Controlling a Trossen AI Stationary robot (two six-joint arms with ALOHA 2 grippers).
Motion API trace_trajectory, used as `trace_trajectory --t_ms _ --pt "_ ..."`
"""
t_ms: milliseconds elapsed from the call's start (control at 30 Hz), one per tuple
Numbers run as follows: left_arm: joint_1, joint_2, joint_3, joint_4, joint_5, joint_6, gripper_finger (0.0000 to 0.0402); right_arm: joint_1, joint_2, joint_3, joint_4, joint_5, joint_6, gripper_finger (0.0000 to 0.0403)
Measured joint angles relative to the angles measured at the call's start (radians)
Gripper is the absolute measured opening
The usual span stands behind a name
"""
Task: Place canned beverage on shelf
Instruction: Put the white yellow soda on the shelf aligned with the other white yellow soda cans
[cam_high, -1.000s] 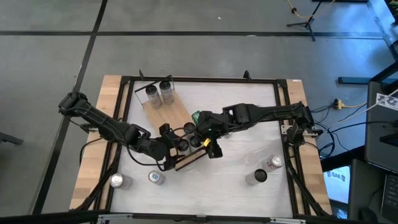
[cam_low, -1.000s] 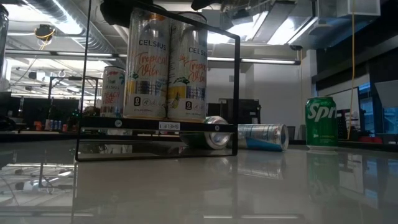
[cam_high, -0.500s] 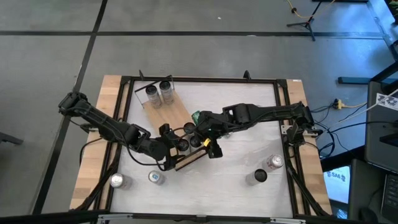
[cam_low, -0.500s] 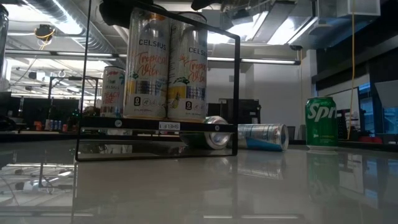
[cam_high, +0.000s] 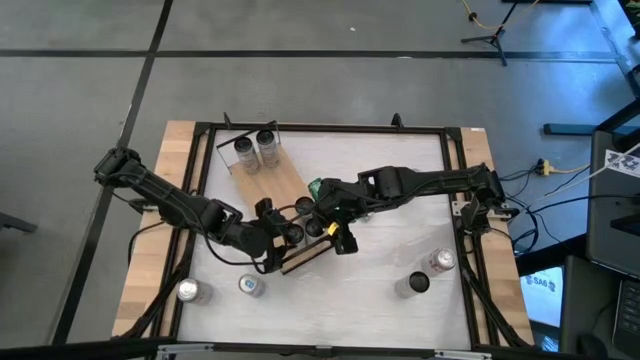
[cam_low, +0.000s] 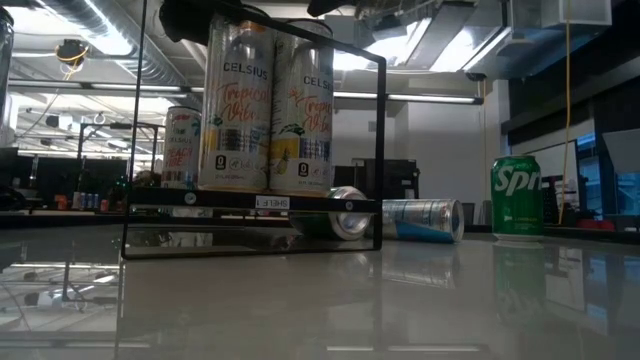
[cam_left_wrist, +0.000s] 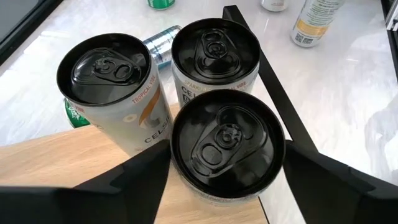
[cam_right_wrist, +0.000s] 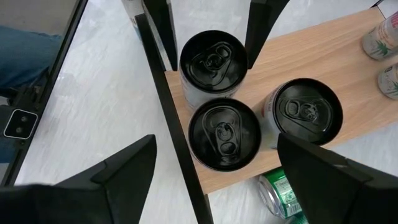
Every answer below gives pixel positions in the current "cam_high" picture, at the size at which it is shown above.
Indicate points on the black metal table frame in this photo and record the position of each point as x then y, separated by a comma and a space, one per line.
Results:
350, 128

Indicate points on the white number label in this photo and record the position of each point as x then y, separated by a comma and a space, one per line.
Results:
622, 163

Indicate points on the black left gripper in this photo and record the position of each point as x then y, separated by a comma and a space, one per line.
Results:
267, 235

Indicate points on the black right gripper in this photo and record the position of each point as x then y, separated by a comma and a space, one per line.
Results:
345, 200

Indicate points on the dark stand foot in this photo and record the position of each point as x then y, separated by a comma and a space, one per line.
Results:
15, 222

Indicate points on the silver-top slim can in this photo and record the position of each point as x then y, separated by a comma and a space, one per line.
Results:
441, 259
188, 290

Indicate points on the black table foot bar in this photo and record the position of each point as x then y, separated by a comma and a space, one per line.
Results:
570, 129

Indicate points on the wooden tray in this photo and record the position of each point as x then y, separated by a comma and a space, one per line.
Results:
272, 182

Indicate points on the black tripod stand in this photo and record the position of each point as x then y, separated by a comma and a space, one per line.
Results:
495, 39

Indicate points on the yellow power strip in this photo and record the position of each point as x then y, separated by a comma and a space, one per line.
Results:
545, 168

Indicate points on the blue-tab silver-top can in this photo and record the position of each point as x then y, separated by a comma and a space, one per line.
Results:
251, 284

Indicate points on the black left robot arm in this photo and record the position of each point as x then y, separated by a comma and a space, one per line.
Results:
165, 197

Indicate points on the black keyboard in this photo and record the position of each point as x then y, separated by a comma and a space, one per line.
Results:
627, 320

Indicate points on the black rig crossbar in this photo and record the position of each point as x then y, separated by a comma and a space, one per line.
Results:
100, 350

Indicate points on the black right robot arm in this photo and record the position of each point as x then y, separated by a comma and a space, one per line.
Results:
440, 180

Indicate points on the green soda can lying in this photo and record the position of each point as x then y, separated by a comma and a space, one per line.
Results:
315, 187

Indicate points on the white SA6 sign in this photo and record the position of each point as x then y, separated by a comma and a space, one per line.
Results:
542, 300

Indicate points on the black-top Celsius can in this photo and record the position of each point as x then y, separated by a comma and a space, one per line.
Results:
244, 146
305, 203
419, 281
314, 228
266, 138
295, 234

